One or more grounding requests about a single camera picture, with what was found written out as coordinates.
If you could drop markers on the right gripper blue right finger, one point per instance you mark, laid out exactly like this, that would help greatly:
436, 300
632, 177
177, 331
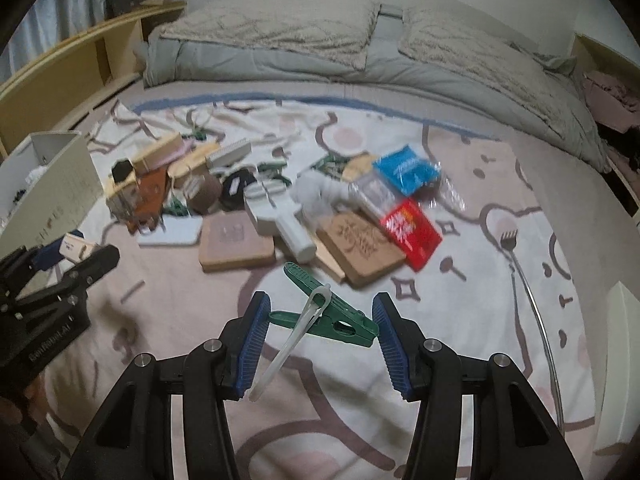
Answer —
514, 436

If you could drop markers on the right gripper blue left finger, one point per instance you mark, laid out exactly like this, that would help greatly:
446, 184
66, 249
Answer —
130, 436

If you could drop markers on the green clothespin with tie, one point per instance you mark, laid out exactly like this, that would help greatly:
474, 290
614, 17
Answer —
324, 314

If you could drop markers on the small wooden stamp block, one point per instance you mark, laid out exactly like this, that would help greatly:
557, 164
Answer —
75, 248

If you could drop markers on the white shoe box right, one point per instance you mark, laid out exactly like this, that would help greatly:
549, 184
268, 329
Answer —
619, 418

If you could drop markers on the white storage box left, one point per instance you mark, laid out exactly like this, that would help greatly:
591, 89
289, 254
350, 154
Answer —
48, 185

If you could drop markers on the yellow cardboard box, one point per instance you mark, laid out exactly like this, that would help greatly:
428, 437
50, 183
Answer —
122, 198

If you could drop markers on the white phone case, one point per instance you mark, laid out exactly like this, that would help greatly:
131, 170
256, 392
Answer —
173, 231

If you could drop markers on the black hexagonal box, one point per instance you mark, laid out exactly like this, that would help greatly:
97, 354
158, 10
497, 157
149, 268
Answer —
121, 170

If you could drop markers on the brown leather card holder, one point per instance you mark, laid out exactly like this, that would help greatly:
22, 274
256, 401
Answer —
152, 190

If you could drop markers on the metal telescopic back scratcher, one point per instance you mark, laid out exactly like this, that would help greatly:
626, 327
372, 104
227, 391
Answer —
508, 241

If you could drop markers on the brown tape roll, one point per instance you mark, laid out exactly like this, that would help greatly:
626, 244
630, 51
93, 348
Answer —
202, 192

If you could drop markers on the oval wooden box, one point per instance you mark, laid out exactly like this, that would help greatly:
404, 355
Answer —
157, 153

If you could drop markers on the flat oval wooden lid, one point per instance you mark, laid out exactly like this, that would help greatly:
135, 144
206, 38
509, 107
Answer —
192, 162

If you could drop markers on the wooden bedside shelf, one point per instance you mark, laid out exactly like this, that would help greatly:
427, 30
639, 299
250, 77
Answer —
61, 87

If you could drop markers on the red glove packet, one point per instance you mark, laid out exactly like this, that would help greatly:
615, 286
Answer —
409, 228

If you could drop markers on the black round tape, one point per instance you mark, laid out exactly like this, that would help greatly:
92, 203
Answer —
233, 187

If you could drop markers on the carved wooden plaque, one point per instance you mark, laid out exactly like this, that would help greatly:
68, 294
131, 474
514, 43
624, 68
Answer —
361, 249

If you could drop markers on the white rectangular bar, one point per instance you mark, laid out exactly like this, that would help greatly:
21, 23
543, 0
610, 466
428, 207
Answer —
228, 155

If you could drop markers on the white handheld fan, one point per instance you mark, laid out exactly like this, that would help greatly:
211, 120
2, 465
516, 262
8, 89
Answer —
275, 213

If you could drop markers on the clear plastic case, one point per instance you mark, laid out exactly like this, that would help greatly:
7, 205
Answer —
374, 195

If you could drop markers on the blue mask packet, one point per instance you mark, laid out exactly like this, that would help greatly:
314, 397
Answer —
407, 171

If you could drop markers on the cartoon bear patterned blanket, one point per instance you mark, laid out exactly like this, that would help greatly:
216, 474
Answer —
331, 412

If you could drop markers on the white fluffy pompom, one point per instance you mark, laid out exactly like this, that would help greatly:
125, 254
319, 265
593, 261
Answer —
319, 195

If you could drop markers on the grey curtain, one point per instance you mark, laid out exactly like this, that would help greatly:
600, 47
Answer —
47, 23

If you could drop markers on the pile of pink clothes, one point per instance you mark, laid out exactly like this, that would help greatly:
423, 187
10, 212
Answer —
611, 102

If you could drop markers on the right beige quilted pillow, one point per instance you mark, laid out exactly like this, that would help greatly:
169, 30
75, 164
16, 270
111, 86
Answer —
437, 38

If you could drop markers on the beige quilted pillow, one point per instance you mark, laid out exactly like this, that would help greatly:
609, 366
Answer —
437, 38
335, 30

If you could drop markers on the left beige quilted pillow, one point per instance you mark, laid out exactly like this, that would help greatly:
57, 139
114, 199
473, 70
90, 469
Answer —
335, 30

